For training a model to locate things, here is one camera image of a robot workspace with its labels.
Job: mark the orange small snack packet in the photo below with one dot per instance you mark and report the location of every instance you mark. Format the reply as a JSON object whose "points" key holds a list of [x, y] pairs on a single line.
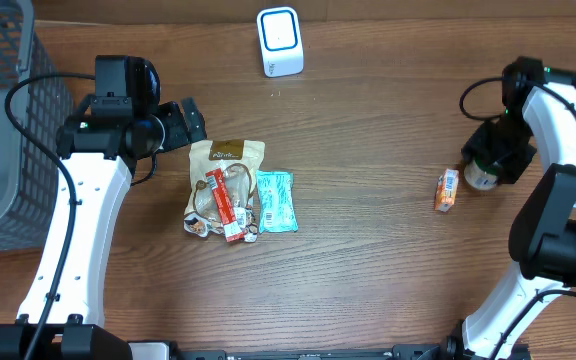
{"points": [[446, 191]]}

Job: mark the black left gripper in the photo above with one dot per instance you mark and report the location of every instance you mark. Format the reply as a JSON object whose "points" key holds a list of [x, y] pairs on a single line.
{"points": [[179, 126]]}

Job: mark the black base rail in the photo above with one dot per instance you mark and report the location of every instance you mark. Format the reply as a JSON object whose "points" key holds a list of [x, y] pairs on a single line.
{"points": [[298, 355]]}

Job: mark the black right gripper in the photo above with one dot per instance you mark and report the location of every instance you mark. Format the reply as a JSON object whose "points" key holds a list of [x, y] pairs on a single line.
{"points": [[501, 154]]}

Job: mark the beige brown snack bag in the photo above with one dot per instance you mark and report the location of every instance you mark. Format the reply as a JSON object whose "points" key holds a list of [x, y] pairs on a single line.
{"points": [[239, 160]]}

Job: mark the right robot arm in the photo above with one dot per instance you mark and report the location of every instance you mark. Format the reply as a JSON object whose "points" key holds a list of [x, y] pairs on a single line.
{"points": [[539, 120]]}

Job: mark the red stick snack packet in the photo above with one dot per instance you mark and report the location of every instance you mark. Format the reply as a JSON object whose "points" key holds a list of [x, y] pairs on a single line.
{"points": [[231, 228]]}

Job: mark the teal snack packet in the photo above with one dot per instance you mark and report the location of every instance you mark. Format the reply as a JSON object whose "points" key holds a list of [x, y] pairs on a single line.
{"points": [[275, 194]]}

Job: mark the green lid small jar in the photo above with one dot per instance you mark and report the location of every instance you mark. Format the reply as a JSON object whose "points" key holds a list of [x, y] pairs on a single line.
{"points": [[479, 177]]}

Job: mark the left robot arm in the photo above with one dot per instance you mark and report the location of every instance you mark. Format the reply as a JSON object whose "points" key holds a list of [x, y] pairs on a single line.
{"points": [[97, 149]]}

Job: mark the grey plastic mesh basket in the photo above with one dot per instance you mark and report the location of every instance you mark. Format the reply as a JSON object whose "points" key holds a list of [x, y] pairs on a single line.
{"points": [[28, 179]]}

